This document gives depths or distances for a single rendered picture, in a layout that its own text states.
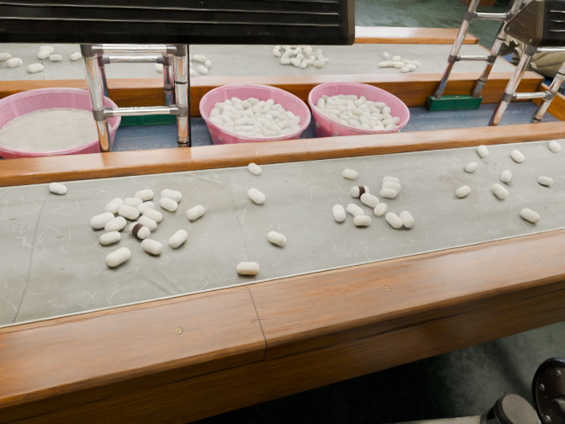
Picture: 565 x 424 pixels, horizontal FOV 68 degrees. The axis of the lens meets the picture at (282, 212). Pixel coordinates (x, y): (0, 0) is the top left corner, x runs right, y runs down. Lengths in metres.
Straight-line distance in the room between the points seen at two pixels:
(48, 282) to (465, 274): 0.64
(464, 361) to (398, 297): 1.01
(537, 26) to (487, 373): 1.14
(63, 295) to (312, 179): 0.50
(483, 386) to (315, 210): 1.02
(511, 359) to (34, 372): 1.51
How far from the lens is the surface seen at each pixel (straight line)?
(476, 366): 1.67
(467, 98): 1.52
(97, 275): 0.69
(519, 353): 1.79
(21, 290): 0.70
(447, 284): 0.73
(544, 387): 0.76
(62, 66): 1.32
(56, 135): 1.02
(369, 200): 0.84
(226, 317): 0.59
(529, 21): 0.92
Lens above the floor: 1.26
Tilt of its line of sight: 41 degrees down
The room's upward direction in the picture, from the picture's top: 9 degrees clockwise
